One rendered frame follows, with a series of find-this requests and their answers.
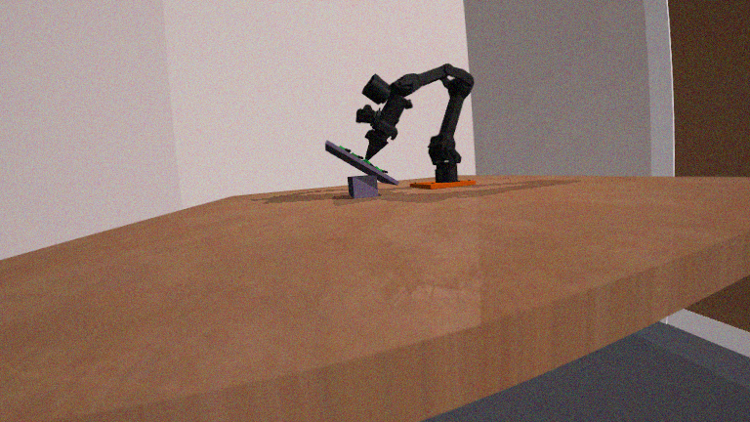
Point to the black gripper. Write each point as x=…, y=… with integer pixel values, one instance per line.
x=383, y=128

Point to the lavender switch panel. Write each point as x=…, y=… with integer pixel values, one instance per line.
x=361, y=186

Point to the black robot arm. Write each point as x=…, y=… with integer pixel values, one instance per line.
x=442, y=146

